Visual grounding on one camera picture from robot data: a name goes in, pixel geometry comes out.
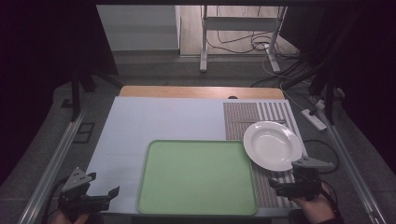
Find white plate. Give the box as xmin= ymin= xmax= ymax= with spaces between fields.
xmin=242 ymin=120 xmax=304 ymax=173

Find white metal stand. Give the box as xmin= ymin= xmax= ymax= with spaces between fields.
xmin=199 ymin=5 xmax=290 ymax=75

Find person's right hand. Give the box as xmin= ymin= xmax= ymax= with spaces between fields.
xmin=291 ymin=181 xmax=340 ymax=224

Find light blue table mat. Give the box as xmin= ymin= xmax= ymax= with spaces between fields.
xmin=85 ymin=96 xmax=308 ymax=217

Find white cable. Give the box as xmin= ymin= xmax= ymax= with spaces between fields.
xmin=262 ymin=43 xmax=314 ymax=111

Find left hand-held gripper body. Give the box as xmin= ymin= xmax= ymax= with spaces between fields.
xmin=58 ymin=167 xmax=112 ymax=217

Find black curtain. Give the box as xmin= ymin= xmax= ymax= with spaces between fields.
xmin=0 ymin=0 xmax=120 ymax=185
xmin=279 ymin=5 xmax=396 ymax=175

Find white power strip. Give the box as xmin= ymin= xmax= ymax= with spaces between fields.
xmin=300 ymin=108 xmax=328 ymax=132

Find striped grey placemat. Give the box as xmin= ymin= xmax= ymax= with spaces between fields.
xmin=222 ymin=102 xmax=308 ymax=209

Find black floor frame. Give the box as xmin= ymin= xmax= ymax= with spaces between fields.
xmin=72 ymin=122 xmax=96 ymax=145

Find black floor cables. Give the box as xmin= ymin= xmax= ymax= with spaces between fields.
xmin=205 ymin=5 xmax=302 ymax=62

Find green tray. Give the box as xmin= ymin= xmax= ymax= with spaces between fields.
xmin=135 ymin=139 xmax=259 ymax=217

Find black cable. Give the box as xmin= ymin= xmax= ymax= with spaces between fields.
xmin=41 ymin=176 xmax=70 ymax=224
xmin=302 ymin=139 xmax=341 ymax=175

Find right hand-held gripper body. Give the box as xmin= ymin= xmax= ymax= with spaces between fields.
xmin=290 ymin=156 xmax=336 ymax=202

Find person's left hand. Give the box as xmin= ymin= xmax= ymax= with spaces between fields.
xmin=50 ymin=209 xmax=91 ymax=224

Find black tripod stand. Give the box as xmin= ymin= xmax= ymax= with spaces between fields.
xmin=68 ymin=69 xmax=123 ymax=123
xmin=280 ymin=60 xmax=345 ymax=126

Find aluminium rail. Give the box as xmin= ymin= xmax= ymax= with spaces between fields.
xmin=18 ymin=109 xmax=88 ymax=224
xmin=317 ymin=102 xmax=388 ymax=224

